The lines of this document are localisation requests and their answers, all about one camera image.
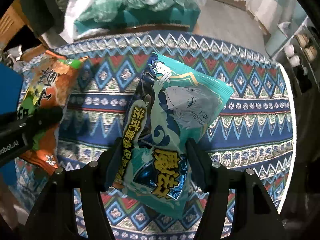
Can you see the blue cardboard box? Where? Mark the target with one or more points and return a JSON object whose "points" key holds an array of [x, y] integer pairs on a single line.
{"points": [[11, 85]]}

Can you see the white plastic bag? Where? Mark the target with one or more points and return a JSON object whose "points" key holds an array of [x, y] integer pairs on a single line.
{"points": [[74, 8]]}

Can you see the teal anime snack bag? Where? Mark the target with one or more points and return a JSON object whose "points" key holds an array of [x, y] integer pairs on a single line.
{"points": [[172, 103]]}

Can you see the shoe rack with shoes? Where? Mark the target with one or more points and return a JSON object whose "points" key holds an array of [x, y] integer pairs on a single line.
{"points": [[295, 45]]}

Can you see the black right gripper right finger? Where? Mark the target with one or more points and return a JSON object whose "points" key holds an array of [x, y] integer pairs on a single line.
{"points": [[255, 215]]}

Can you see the blue patterned tablecloth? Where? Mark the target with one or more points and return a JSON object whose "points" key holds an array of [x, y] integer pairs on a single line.
{"points": [[255, 129]]}

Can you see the orange chips snack bag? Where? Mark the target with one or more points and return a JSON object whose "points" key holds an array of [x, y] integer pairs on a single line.
{"points": [[50, 86]]}

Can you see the dark hanging jackets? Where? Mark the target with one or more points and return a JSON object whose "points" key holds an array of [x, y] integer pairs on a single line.
{"points": [[45, 14]]}

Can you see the wooden louvered wardrobe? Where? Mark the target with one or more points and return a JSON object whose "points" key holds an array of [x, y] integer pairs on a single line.
{"points": [[13, 20]]}

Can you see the teal box of green wrappers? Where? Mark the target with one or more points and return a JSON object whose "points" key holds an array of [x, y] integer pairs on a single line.
{"points": [[120, 14]]}

